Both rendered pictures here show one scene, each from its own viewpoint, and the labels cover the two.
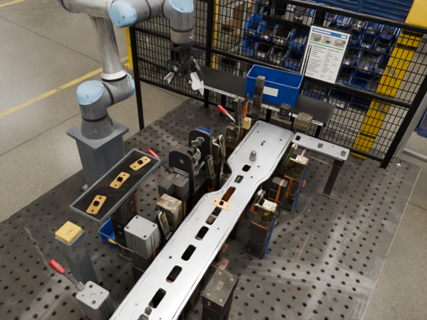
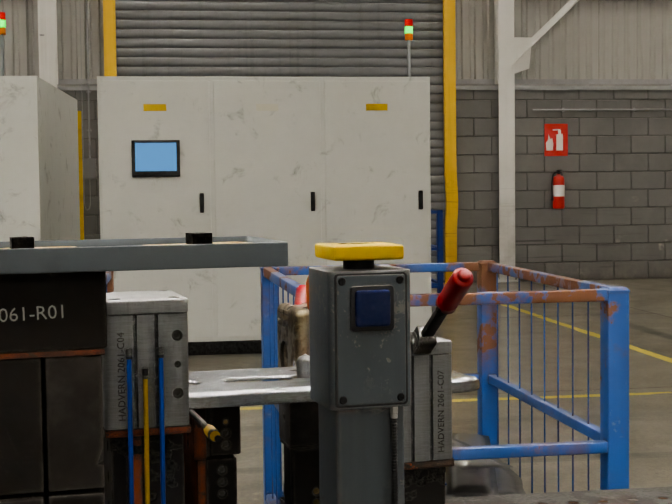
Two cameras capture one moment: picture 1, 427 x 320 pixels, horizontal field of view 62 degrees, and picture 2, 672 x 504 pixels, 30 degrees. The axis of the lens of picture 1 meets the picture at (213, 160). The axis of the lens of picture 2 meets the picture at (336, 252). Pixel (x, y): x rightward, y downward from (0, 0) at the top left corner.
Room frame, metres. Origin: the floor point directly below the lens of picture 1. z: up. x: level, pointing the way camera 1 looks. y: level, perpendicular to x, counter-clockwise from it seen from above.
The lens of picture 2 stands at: (1.38, 1.23, 1.21)
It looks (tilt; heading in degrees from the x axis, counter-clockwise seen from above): 3 degrees down; 229
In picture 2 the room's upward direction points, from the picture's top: 1 degrees counter-clockwise
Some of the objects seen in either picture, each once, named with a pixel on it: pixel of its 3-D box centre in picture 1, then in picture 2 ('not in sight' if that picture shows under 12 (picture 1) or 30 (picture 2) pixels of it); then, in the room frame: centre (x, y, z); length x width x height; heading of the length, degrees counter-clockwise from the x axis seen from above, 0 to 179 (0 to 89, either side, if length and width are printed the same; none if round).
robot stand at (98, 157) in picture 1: (103, 160); not in sight; (1.31, 0.56, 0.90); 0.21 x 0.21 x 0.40; 57
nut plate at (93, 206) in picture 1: (96, 203); (199, 240); (0.81, 0.40, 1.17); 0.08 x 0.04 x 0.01; 170
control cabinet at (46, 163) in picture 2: not in sight; (27, 187); (-3.28, -7.89, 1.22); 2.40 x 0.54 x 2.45; 54
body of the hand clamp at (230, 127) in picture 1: (230, 152); not in sight; (1.49, -0.09, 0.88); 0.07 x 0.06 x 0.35; 65
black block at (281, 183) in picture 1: (275, 202); not in sight; (1.17, -0.32, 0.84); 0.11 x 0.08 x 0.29; 65
